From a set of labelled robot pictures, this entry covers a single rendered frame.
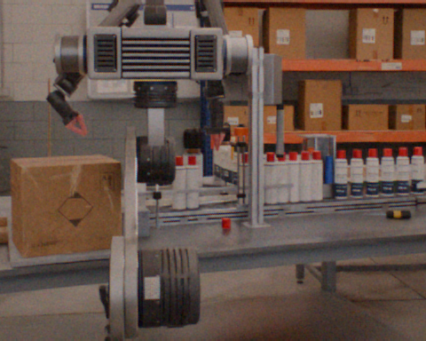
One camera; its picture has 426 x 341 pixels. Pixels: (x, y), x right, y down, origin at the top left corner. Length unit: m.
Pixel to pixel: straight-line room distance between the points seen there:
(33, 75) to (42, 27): 0.50
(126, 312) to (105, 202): 0.63
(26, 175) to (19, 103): 5.10
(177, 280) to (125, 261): 0.12
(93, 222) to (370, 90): 5.68
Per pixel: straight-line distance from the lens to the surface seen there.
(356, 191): 2.83
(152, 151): 1.94
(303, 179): 2.70
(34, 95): 7.06
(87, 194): 2.04
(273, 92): 2.45
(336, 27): 7.36
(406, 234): 2.45
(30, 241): 2.04
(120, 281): 1.48
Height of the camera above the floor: 1.35
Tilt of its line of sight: 3 degrees down
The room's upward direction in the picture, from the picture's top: straight up
